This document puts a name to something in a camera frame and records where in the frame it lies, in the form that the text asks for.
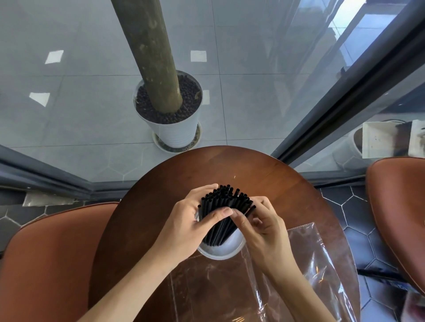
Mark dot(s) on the person's right thumb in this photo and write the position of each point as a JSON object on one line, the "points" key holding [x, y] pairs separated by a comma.
{"points": [[239, 223]]}

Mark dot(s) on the person's right forearm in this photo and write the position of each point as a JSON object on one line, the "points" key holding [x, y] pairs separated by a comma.
{"points": [[298, 295]]}

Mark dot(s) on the black chair leg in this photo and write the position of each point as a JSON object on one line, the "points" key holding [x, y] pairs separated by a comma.
{"points": [[381, 274]]}

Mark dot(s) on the dark metal window frame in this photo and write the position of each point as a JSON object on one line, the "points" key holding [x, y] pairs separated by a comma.
{"points": [[352, 93]]}

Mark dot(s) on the round pot saucer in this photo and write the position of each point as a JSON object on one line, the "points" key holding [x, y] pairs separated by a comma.
{"points": [[196, 141]]}

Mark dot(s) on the person's left forearm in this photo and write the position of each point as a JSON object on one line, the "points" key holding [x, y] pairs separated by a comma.
{"points": [[129, 288]]}

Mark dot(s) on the white outdoor planter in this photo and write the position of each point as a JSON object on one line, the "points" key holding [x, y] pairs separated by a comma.
{"points": [[347, 152]]}

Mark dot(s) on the person's left hand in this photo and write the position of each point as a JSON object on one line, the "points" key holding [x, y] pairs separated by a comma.
{"points": [[181, 229]]}

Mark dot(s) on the dark pebbles in pot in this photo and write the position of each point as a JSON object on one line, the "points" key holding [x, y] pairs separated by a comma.
{"points": [[189, 99]]}

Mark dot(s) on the white ribbed plant pot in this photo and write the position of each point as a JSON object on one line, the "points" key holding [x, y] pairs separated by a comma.
{"points": [[176, 132]]}

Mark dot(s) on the white square box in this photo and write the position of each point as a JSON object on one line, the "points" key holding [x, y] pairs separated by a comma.
{"points": [[381, 139]]}

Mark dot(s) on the person's right hand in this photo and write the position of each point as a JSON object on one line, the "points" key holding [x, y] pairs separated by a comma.
{"points": [[269, 239]]}

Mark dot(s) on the clear plastic bag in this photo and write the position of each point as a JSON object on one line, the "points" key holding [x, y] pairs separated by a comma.
{"points": [[215, 292]]}

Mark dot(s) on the brown-green tree trunk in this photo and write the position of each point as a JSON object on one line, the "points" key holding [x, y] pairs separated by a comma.
{"points": [[152, 56]]}

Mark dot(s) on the person's left thumb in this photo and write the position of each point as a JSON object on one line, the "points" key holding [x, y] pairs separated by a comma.
{"points": [[217, 216]]}

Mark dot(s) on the bundle of black straws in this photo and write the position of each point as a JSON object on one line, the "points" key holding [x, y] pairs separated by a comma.
{"points": [[220, 202]]}

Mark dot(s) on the brown leather chair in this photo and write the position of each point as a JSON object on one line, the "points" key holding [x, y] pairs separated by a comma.
{"points": [[401, 205], [49, 262]]}

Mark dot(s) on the white round cup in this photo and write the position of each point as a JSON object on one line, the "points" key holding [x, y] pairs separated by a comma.
{"points": [[220, 252]]}

